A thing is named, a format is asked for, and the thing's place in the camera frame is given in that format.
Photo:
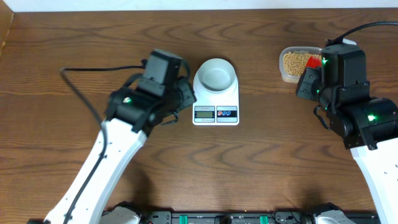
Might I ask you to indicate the white digital kitchen scale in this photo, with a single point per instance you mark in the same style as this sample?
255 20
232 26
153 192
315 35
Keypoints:
215 108

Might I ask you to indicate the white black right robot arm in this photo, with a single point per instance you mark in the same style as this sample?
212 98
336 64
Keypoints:
367 125

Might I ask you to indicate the clear plastic container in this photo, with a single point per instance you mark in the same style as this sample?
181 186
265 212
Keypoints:
300 50

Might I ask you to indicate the grey round bowl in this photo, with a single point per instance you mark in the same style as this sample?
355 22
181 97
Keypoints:
216 74

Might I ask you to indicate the orange measuring scoop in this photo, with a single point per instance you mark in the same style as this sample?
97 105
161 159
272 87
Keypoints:
314 61

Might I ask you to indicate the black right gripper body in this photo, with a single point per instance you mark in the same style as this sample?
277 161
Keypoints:
309 86

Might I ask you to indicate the yellow soybeans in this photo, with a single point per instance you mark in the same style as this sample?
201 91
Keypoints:
294 63

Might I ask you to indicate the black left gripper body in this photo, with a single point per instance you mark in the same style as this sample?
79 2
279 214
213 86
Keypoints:
180 97

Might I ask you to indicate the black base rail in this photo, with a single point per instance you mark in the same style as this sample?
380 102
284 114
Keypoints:
125 212

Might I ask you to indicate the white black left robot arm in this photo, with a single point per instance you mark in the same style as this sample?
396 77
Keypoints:
133 112

